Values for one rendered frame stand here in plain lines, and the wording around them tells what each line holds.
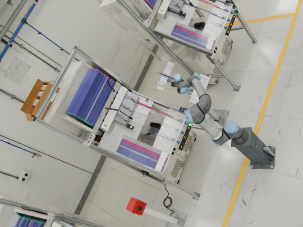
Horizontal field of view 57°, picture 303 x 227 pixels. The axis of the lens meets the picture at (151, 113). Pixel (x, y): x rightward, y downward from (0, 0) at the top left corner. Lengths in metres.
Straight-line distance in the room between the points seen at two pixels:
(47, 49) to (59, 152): 1.48
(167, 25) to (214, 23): 0.54
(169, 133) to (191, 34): 1.16
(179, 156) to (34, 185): 2.10
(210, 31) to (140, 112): 1.25
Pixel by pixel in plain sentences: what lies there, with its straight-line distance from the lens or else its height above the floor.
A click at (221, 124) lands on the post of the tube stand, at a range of 3.55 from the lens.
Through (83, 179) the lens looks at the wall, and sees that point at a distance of 4.64.
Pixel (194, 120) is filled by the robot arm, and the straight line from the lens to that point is 2.28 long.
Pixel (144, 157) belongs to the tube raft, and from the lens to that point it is 2.81.
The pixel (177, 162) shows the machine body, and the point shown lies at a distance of 3.42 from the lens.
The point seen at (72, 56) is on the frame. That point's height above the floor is 1.89.
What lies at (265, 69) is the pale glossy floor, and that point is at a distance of 3.74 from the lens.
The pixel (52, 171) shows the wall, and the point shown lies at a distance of 4.36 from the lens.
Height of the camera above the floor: 2.80
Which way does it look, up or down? 39 degrees down
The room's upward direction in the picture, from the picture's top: 54 degrees counter-clockwise
